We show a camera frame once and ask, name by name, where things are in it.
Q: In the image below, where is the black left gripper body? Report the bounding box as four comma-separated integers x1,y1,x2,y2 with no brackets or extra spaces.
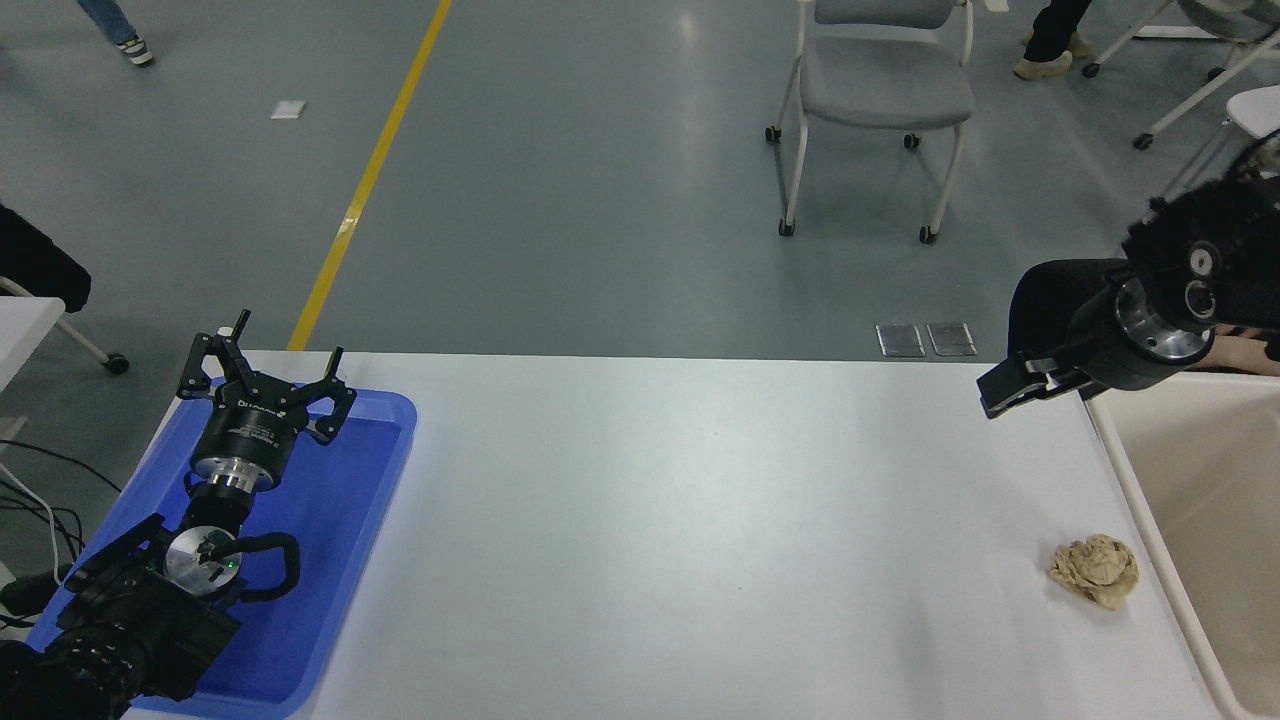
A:
191,385,306,476

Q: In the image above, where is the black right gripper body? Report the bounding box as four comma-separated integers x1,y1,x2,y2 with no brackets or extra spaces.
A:
1066,285,1196,394

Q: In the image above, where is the seated person with dark trousers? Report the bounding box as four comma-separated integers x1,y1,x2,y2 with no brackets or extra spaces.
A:
1008,260,1136,363

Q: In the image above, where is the blue plastic tray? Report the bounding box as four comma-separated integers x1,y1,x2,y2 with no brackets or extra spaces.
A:
25,388,418,719

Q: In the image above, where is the large pale bin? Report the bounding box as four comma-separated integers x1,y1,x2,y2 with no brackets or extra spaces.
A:
1085,372,1280,720

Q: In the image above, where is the small white table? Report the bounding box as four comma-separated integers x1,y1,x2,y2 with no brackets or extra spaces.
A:
0,296,66,393

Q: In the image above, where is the crumpled tan paper ball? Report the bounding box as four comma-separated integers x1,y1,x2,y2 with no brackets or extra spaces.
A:
1048,534,1140,611

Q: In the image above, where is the seated person in black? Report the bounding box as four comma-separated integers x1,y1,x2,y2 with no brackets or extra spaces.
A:
0,205,93,313

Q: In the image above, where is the black power adapter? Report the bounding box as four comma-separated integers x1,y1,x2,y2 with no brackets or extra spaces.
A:
0,572,71,619

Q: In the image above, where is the white round table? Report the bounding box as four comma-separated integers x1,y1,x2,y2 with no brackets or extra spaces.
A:
1160,85,1280,201

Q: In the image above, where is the walking person with tan shoes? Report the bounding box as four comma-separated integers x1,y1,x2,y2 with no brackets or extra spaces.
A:
1013,0,1096,81

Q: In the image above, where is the walking person in jeans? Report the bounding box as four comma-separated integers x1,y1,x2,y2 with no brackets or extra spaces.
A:
78,0,156,67

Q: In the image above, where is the white frame leg with caster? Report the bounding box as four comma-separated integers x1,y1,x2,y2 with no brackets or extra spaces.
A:
0,278,131,377

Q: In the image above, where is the black cable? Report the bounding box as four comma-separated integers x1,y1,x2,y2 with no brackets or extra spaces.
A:
0,440,123,546

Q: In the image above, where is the white cable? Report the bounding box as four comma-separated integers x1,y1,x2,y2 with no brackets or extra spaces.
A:
0,465,61,583

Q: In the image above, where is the white chair frame with casters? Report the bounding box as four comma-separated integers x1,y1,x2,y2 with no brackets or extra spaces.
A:
1082,0,1280,151

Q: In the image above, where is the grey chair with white frame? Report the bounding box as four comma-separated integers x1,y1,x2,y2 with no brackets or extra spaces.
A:
764,0,975,246

